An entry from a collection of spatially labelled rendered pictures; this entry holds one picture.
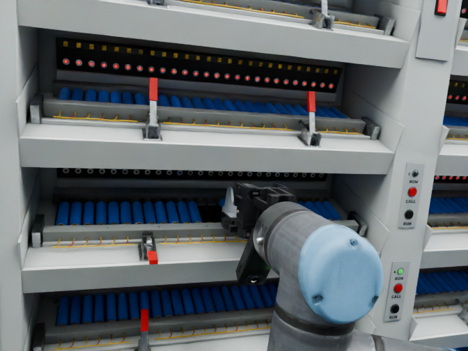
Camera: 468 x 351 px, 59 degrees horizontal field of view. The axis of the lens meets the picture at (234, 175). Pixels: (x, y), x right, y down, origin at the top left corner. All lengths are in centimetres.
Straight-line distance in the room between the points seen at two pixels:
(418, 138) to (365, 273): 42
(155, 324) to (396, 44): 64
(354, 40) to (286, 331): 47
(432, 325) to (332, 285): 61
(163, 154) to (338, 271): 33
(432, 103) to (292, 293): 49
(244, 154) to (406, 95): 31
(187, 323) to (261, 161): 33
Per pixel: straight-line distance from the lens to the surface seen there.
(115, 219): 73
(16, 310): 70
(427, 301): 105
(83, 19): 63
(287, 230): 49
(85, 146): 63
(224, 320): 82
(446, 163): 89
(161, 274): 69
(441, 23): 84
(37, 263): 69
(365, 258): 45
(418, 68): 81
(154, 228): 71
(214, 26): 65
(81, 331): 79
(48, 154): 64
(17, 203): 65
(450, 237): 99
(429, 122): 84
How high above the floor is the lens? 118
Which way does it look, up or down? 10 degrees down
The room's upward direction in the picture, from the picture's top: 4 degrees clockwise
